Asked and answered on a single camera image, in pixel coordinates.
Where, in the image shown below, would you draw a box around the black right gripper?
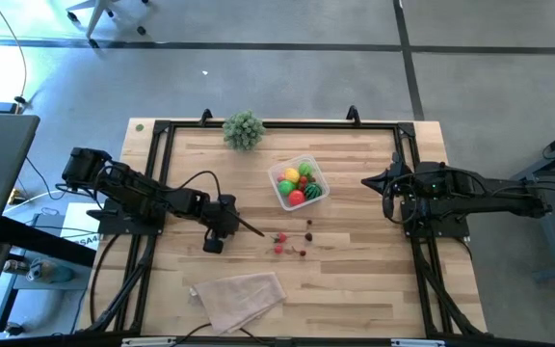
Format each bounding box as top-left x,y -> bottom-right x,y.
361,152 -> 452,216

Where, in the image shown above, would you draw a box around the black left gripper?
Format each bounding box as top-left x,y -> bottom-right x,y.
198,194 -> 266,254

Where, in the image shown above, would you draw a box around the clear plastic tupperware container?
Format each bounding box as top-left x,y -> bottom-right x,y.
267,153 -> 330,212

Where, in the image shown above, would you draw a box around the beige folded cloth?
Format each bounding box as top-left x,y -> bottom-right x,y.
189,271 -> 287,335

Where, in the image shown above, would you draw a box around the green potted faux plant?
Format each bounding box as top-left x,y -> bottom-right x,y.
222,109 -> 267,152

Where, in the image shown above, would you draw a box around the white printed sheet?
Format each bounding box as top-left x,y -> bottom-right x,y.
59,200 -> 106,252

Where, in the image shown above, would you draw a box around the grey metal table legs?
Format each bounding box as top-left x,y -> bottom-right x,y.
498,120 -> 555,285

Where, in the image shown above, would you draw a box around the teal bottle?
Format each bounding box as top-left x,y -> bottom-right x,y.
2,257 -> 75,285

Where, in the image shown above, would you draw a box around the white-legged office chair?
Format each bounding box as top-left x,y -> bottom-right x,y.
64,0 -> 152,49

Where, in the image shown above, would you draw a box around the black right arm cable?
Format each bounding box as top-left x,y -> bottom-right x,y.
381,168 -> 457,226

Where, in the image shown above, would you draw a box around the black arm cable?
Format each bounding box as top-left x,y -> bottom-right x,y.
54,161 -> 225,203
381,168 -> 457,226

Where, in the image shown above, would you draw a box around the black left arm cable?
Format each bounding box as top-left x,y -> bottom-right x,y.
54,161 -> 225,203

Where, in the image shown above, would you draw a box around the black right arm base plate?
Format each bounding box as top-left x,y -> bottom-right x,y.
399,209 -> 472,238

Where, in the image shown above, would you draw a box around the black aluminium table frame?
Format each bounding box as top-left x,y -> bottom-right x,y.
78,104 -> 489,338

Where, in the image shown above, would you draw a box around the black table edge cable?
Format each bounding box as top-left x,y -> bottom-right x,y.
170,321 -> 272,347

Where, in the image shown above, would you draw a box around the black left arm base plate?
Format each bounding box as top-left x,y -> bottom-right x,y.
86,206 -> 164,237

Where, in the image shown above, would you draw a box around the silver metal bracket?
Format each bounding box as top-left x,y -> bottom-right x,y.
120,336 -> 178,347
390,338 -> 446,347

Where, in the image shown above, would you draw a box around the thin yellow cable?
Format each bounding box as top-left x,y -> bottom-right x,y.
0,0 -> 29,105

